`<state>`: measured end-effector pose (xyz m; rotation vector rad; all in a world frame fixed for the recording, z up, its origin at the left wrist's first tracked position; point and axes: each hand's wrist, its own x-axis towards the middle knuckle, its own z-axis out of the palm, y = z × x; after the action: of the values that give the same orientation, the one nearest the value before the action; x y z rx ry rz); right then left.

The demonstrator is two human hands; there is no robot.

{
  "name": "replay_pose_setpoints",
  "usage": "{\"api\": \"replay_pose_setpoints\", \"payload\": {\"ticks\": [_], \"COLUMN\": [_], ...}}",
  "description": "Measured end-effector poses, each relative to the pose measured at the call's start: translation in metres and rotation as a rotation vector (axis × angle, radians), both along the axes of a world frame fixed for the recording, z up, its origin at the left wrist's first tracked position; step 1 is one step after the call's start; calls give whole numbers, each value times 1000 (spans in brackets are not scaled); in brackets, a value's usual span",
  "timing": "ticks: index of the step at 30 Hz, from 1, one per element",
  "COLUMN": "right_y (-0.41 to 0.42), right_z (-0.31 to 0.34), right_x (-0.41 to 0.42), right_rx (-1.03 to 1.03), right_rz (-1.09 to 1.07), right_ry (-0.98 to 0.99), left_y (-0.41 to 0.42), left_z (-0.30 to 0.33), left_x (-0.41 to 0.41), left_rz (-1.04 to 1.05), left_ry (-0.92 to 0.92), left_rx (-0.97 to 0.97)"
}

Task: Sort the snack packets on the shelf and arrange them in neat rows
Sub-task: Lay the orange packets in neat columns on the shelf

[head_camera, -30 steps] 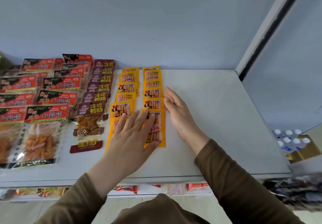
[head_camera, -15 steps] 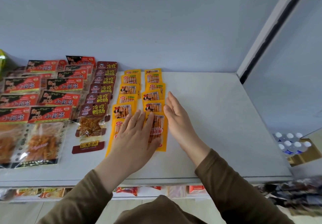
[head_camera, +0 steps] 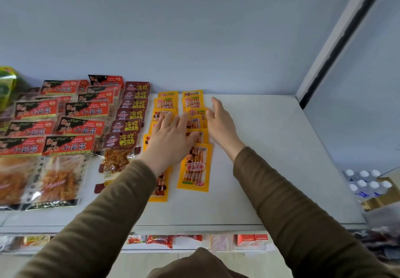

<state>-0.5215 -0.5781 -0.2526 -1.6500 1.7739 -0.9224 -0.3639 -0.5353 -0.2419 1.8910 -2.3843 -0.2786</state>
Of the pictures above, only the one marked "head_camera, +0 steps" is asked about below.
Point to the person's left hand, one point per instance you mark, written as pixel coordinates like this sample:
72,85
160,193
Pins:
168,146

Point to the person's right hand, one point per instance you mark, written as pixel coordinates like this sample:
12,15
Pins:
223,131

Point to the orange clear snack packet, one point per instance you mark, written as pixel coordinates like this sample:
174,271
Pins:
168,94
157,115
165,103

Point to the row of orange clear snacks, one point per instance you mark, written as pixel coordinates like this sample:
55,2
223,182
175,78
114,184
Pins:
195,168

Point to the dark maroon snack packet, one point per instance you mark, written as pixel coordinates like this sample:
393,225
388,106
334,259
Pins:
35,90
117,156

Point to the white metal shelf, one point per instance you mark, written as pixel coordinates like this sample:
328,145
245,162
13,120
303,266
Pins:
265,177

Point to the stack of maroon snacks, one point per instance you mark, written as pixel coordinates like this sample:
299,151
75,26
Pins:
136,86

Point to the pile of black red snacks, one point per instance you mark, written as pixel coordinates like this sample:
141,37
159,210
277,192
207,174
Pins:
81,126

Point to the row of dark red snacks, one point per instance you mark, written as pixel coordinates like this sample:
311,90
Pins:
159,241

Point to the row of white red snacks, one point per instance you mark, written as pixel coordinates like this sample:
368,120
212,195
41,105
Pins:
136,239

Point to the row of orange noodle snacks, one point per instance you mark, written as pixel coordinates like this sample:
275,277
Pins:
37,241

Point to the pile of yellow snack packets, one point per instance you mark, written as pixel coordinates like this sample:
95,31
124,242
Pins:
6,87

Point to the white purple snack packet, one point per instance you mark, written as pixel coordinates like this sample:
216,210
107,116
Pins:
7,243

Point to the person's right forearm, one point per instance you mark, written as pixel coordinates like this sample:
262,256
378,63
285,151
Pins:
306,224

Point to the person's left forearm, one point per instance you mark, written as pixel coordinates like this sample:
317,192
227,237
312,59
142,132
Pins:
93,224

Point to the pack of water bottles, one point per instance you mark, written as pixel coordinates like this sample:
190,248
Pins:
364,182

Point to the brown wooden crate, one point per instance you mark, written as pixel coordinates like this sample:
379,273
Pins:
384,198

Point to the hanging strip of black packets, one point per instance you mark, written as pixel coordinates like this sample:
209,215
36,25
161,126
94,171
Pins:
378,243

